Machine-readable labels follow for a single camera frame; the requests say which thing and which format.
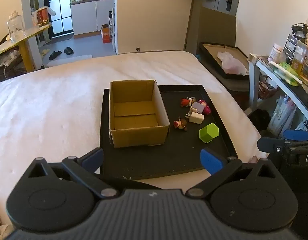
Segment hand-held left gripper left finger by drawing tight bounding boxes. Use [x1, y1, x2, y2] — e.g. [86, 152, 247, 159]
[27, 148, 119, 200]

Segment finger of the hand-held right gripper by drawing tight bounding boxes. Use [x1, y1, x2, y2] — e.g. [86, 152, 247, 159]
[284, 129, 308, 142]
[257, 137, 286, 153]

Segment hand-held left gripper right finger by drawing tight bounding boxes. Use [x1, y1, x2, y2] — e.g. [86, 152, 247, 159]
[186, 148, 281, 200]

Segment green hexagonal block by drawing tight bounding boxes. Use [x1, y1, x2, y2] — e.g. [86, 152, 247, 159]
[199, 123, 219, 144]

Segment white wall charger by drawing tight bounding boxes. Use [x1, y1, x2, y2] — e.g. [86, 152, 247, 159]
[186, 111, 204, 125]

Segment brown cardboard box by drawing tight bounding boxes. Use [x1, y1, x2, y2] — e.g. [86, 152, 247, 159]
[109, 79, 171, 148]

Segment brown toy figurine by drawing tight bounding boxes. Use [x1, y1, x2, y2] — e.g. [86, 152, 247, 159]
[173, 117, 188, 132]

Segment pink toy figurine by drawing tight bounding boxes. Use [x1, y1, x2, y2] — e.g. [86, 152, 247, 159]
[198, 99, 211, 115]

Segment grey toy sofa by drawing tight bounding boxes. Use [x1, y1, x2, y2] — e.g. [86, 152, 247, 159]
[189, 102, 206, 114]

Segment white shopping bag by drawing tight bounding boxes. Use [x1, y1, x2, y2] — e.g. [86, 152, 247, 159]
[268, 95, 297, 137]

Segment red basket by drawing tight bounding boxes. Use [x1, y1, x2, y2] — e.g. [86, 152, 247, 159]
[258, 81, 278, 100]

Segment grey desk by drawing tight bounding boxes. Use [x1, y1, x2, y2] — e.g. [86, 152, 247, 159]
[248, 53, 308, 130]

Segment green wipes packet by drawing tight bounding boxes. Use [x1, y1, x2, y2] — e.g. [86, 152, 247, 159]
[274, 62, 303, 87]

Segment small drawer organizer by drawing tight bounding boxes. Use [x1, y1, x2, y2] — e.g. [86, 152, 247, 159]
[284, 34, 308, 75]

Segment pink lidded jar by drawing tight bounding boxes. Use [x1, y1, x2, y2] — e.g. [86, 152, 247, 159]
[268, 43, 285, 63]

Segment pale pink plastic bag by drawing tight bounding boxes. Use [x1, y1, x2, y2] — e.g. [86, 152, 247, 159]
[217, 51, 250, 76]

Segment black framed floor tray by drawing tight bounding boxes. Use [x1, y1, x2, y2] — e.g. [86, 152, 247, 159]
[199, 42, 251, 80]

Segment yellow round table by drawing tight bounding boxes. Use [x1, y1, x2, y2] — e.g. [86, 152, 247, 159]
[0, 24, 53, 73]

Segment orange carton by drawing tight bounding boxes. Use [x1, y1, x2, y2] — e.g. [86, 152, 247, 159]
[101, 24, 112, 44]

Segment leaning cardboard sheet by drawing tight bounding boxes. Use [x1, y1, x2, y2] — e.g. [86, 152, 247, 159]
[185, 5, 237, 53]

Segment white kitchen cabinet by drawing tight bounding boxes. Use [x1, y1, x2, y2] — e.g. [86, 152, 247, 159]
[70, 0, 116, 36]

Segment red box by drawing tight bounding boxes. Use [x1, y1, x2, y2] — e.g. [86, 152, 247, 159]
[36, 8, 50, 27]

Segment clear glass jar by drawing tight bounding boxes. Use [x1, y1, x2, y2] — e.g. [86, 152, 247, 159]
[7, 10, 26, 43]

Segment white power strip with cables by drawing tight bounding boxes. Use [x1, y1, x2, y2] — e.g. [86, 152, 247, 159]
[0, 50, 22, 70]

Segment metal door lock handle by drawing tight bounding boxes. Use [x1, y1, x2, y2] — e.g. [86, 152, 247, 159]
[220, 0, 234, 12]

